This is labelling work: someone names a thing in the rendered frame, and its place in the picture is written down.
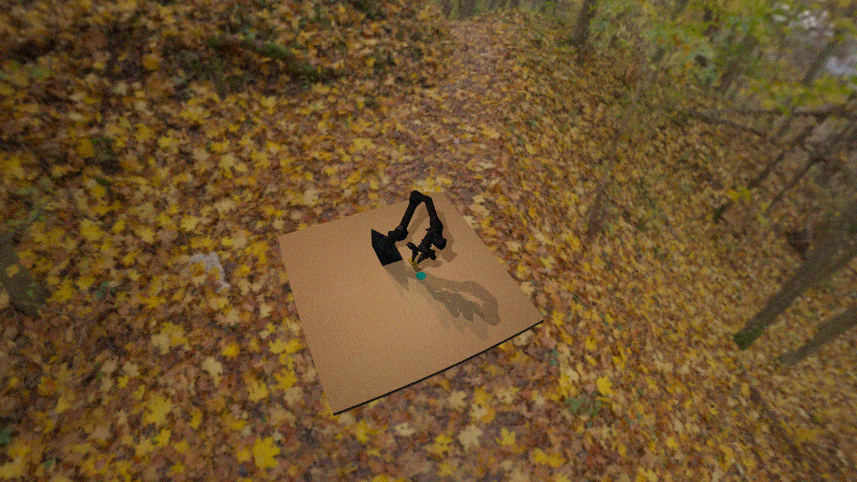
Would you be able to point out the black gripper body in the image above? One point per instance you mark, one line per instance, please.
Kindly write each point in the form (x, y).
(416, 249)

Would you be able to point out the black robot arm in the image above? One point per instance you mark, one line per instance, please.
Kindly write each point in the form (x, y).
(434, 233)

